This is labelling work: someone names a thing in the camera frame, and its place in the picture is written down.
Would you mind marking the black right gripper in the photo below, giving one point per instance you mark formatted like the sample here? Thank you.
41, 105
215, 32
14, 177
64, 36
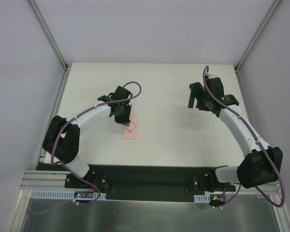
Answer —
195, 91

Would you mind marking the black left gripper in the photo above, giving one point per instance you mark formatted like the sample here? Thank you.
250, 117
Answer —
123, 117

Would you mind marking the pink silicone phone case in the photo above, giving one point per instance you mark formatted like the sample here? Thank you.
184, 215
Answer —
130, 132

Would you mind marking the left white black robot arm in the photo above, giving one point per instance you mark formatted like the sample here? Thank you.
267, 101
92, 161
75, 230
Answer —
63, 135

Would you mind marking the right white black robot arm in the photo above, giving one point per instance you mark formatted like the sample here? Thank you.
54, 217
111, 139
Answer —
262, 162

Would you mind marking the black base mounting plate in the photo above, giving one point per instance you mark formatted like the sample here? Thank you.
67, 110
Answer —
149, 183

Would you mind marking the right aluminium frame post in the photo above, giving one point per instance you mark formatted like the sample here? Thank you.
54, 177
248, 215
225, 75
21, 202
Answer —
257, 34

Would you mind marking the aluminium frame post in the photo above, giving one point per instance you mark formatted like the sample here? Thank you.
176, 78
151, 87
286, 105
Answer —
47, 33
257, 34

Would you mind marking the right white cable duct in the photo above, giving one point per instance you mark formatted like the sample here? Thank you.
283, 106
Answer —
202, 198

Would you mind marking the white cable duct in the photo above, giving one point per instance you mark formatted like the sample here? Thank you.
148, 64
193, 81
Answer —
202, 198
67, 195

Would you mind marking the front aluminium rail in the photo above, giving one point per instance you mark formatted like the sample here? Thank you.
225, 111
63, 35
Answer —
43, 179

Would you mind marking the left white cable duct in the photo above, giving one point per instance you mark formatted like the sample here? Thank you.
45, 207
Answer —
67, 195

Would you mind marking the left aluminium frame post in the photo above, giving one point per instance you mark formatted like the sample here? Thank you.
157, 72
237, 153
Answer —
47, 33

